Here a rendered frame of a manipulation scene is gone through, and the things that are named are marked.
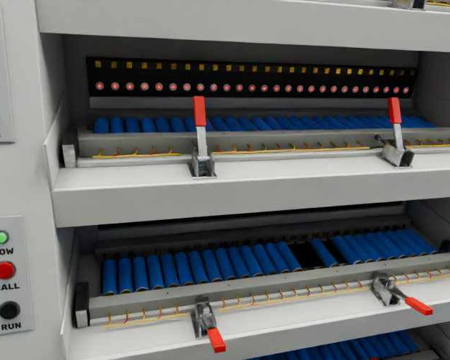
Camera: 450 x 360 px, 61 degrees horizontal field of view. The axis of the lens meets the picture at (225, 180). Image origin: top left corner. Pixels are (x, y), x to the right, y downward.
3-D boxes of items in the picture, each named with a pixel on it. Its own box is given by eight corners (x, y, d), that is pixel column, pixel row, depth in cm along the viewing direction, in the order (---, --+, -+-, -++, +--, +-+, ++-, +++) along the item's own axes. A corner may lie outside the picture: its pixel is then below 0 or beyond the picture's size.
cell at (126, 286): (131, 266, 56) (133, 298, 50) (118, 268, 55) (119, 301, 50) (131, 256, 55) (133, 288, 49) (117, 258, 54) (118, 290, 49)
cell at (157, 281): (159, 263, 57) (164, 295, 51) (146, 265, 56) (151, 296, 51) (159, 253, 56) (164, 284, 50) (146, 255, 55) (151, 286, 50)
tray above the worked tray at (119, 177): (500, 193, 56) (544, 101, 49) (56, 228, 40) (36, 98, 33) (408, 141, 73) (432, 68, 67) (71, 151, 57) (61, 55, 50)
